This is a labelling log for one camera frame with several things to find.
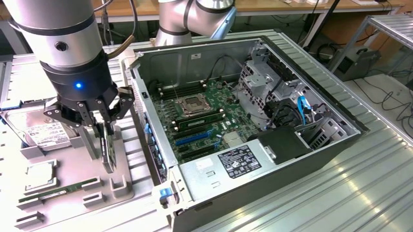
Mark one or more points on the installed RAM stick with label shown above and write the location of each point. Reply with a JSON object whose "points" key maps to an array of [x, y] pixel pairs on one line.
{"points": [[200, 122]]}

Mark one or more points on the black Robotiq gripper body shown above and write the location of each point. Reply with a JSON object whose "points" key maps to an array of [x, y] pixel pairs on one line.
{"points": [[83, 77]]}

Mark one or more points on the grey plastic parts rack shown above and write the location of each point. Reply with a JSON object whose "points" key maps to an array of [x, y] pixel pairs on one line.
{"points": [[71, 174]]}

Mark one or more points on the hard disk drive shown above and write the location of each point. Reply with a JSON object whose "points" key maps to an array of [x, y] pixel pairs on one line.
{"points": [[11, 105]]}

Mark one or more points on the metal slat side table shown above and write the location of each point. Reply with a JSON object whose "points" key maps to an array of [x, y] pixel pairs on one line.
{"points": [[397, 26]]}

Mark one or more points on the black plastic shroud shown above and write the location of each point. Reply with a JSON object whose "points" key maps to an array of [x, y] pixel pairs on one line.
{"points": [[284, 145]]}

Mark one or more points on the thin socket locking lever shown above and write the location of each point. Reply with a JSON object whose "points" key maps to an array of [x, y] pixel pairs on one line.
{"points": [[175, 91]]}

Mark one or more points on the green loose RAM stick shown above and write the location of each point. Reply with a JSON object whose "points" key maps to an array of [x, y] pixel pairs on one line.
{"points": [[58, 192]]}

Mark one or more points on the long black expansion slot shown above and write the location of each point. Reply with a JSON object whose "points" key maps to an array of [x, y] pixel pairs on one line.
{"points": [[200, 156], [190, 132], [197, 150]]}

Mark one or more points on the grey power supply unit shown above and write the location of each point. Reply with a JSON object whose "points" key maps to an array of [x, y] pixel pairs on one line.
{"points": [[206, 178]]}

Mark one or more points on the black box device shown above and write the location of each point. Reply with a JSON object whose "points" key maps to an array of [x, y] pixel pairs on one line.
{"points": [[359, 65]]}

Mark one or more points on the silver hard disk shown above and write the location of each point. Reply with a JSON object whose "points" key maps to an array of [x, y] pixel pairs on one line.
{"points": [[35, 135]]}

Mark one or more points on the open grey PC case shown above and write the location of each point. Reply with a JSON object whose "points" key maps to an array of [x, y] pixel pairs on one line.
{"points": [[258, 205]]}

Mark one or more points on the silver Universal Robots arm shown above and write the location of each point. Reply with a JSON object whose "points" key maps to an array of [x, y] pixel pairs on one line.
{"points": [[55, 24]]}

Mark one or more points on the blue expansion slot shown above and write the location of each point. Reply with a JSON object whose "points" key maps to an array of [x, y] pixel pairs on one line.
{"points": [[191, 139]]}

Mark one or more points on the silver chipset heatsink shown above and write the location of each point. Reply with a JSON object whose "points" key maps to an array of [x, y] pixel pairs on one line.
{"points": [[234, 140]]}

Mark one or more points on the silver CPU chip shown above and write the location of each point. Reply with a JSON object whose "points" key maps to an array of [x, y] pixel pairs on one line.
{"points": [[39, 176]]}

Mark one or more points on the green motherboard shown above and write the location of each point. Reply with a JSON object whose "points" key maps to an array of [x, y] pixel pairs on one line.
{"points": [[226, 108]]}

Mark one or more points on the silver disk bay cage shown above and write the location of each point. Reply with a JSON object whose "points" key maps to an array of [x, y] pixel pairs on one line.
{"points": [[258, 79]]}

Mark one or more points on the blue case latch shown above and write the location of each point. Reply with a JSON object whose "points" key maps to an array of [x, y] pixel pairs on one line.
{"points": [[165, 192]]}

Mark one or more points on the wooden desk with metal frame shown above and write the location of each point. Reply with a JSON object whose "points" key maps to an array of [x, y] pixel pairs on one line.
{"points": [[274, 6]]}

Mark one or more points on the graphics card with silver bracket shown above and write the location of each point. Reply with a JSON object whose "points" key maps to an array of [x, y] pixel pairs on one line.
{"points": [[107, 154]]}

